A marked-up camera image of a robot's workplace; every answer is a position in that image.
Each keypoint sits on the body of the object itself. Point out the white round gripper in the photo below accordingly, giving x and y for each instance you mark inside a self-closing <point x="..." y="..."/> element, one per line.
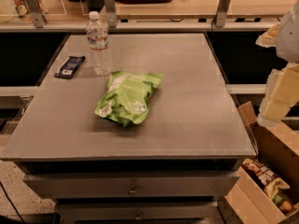
<point x="289" y="37"/>

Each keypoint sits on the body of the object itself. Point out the clear plastic water bottle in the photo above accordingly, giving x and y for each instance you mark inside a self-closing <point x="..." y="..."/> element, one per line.
<point x="97" y="37"/>

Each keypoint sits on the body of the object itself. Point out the cardboard box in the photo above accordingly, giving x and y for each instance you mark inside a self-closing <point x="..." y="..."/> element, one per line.
<point x="278" y="149"/>

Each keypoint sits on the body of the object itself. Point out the brown snack packet in box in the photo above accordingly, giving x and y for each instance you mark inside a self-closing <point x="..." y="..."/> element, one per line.
<point x="259" y="172"/>

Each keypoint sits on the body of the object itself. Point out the green snack packet in box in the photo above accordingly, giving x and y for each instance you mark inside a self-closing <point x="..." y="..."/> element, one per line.
<point x="275" y="191"/>

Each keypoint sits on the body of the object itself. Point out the green snack bag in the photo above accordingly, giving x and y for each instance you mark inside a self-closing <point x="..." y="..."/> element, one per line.
<point x="127" y="99"/>

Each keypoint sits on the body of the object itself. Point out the lower grey drawer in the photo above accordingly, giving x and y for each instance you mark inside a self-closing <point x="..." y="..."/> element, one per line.
<point x="135" y="211"/>

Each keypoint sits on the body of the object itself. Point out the grey drawer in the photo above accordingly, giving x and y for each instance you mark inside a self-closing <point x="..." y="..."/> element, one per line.
<point x="132" y="184"/>
<point x="135" y="211"/>

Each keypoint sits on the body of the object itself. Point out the dark blue candy bar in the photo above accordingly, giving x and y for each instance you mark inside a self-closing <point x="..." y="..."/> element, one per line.
<point x="69" y="67"/>

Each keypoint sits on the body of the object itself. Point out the upper grey drawer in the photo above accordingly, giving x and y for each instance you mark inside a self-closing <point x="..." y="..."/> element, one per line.
<point x="132" y="184"/>

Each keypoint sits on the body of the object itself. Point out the right metal bracket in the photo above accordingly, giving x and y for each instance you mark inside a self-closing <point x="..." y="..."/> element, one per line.
<point x="221" y="14"/>

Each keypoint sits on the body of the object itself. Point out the metal bracket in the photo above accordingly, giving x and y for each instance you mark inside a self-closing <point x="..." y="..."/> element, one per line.
<point x="111" y="13"/>
<point x="221" y="14"/>
<point x="38" y="18"/>

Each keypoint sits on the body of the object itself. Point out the middle metal bracket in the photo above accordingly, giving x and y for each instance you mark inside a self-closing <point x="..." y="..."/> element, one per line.
<point x="111" y="13"/>

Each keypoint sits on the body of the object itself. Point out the left metal bracket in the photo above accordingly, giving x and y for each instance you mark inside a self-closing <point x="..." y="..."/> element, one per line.
<point x="38" y="18"/>

